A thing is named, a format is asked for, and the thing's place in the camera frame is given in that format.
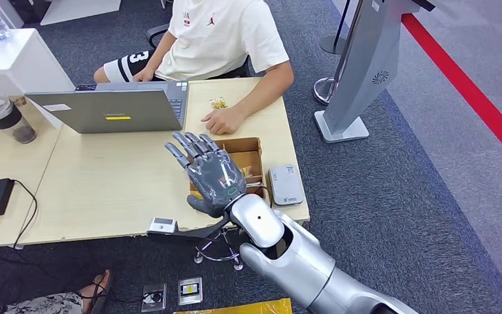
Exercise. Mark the person's right hand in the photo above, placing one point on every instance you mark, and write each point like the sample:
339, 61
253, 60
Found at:
143, 76

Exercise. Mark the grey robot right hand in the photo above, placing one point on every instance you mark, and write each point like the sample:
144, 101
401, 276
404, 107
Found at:
214, 177

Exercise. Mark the person's left hand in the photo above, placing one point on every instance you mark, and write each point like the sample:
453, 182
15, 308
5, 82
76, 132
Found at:
223, 121

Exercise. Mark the yellow ID card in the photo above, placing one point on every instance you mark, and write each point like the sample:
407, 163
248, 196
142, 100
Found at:
218, 103

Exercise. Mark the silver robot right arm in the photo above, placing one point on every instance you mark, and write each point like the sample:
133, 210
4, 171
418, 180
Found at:
303, 264

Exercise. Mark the person's right forearm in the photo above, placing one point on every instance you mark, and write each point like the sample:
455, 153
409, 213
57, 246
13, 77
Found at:
159, 52

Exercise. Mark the person's left forearm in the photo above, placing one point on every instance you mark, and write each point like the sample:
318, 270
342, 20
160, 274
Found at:
264, 91

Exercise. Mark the white card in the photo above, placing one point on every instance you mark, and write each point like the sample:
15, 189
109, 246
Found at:
254, 184

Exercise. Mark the grey-white card reader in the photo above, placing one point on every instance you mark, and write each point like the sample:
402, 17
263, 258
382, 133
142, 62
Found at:
285, 184

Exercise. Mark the seated person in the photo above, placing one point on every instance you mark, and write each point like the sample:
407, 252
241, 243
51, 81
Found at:
216, 39

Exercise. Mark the person in patterned clothing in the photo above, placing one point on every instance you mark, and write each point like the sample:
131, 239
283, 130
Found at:
39, 305

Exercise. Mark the yellow tape strip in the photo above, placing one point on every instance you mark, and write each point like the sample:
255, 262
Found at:
194, 194

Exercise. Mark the cardboard divider box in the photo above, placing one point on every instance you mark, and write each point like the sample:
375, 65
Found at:
251, 151

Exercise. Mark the black office chair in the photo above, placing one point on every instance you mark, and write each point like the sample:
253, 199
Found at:
155, 34

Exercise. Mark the grey laptop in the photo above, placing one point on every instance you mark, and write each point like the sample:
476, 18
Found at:
103, 110

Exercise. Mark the chrome stool base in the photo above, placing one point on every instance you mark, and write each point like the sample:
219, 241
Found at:
216, 249

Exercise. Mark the white board panel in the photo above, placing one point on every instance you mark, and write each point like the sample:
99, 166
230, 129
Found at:
82, 8

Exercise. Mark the silver floor socket yellow label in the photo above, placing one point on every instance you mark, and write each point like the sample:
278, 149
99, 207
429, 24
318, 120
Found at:
190, 291

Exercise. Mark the white counter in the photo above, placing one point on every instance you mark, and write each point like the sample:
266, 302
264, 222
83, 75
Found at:
13, 60

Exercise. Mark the black cabinet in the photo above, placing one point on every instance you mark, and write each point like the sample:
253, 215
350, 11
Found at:
30, 8

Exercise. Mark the open silver floor socket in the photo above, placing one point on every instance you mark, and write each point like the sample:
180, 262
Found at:
153, 297

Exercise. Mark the yellow plastic bag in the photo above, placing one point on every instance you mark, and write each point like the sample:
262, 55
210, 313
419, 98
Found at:
251, 308

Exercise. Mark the plastic cup with black sleeve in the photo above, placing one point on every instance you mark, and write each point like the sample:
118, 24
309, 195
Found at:
4, 117

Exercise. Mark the silver kiosk stand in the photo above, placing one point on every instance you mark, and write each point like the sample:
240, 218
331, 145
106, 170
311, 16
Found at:
363, 65

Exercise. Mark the black sandal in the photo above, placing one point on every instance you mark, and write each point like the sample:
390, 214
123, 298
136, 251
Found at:
103, 294

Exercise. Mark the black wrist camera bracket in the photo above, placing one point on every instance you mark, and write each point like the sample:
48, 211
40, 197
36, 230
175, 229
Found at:
190, 235

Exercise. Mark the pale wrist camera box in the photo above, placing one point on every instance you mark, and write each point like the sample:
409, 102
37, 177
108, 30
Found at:
163, 225

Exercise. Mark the chrome stanchion post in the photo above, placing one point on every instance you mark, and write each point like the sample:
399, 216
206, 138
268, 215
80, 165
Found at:
321, 91

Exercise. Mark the grey stanchion post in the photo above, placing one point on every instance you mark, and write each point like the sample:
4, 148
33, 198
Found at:
331, 44

